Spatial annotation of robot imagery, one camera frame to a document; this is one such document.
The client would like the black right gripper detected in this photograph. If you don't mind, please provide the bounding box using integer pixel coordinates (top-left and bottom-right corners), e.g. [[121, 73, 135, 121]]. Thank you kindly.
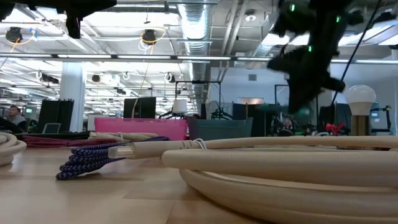
[[266, 45, 346, 114]]

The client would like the thick cream cable coil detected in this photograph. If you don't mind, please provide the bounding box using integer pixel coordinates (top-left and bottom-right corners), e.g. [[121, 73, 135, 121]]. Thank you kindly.
[[108, 136, 398, 224], [0, 132, 27, 167]]

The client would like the blue braided cable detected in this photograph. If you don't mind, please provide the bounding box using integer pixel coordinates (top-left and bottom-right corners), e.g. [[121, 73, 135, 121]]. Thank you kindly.
[[55, 136, 170, 180]]

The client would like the red braided cable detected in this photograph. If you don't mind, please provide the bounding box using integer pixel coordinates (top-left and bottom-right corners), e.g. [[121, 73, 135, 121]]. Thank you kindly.
[[21, 136, 119, 149]]

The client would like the red object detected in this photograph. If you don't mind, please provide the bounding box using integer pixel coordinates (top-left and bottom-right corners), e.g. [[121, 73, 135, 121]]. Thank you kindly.
[[325, 121, 346, 136]]

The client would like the wooden lamp with globe bulb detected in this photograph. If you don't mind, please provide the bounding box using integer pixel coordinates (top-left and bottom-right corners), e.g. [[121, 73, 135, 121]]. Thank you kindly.
[[344, 84, 377, 137]]

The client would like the teal plastic bin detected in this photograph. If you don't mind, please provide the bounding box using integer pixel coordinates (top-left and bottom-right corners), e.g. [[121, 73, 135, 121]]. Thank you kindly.
[[187, 116, 254, 141]]

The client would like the white lampshade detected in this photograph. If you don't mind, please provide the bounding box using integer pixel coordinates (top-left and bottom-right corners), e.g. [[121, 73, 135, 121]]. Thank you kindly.
[[172, 99, 188, 114]]

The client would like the black monitor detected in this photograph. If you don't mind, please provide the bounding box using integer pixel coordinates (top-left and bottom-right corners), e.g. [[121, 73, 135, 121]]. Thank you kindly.
[[123, 96, 157, 119]]

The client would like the pink plastic bin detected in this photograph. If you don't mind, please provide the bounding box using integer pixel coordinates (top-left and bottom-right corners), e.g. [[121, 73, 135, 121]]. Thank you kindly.
[[94, 117, 188, 141]]

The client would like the long ceiling light strip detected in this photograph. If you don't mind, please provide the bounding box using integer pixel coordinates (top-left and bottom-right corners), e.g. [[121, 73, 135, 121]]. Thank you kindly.
[[0, 53, 398, 65]]

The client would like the white column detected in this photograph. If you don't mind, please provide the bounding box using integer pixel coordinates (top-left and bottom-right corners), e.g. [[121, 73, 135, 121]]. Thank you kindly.
[[60, 61, 87, 133]]

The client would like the black partition panel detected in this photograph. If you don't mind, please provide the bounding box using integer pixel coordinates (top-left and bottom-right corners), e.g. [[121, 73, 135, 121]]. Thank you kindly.
[[37, 98, 75, 134]]

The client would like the person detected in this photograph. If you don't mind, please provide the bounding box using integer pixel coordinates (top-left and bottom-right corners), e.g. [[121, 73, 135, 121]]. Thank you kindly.
[[6, 105, 28, 132]]

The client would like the slanted silver duct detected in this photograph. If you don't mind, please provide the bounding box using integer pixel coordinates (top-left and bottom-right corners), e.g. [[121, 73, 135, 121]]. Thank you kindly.
[[252, 12, 282, 58]]

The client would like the silver ventilation duct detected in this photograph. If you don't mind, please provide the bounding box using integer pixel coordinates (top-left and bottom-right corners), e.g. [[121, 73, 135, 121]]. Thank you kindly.
[[177, 2, 213, 103]]

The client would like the black ceiling cable reel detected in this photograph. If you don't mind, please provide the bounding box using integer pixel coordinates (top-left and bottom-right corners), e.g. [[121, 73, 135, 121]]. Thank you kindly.
[[142, 29, 157, 45], [5, 26, 24, 44]]

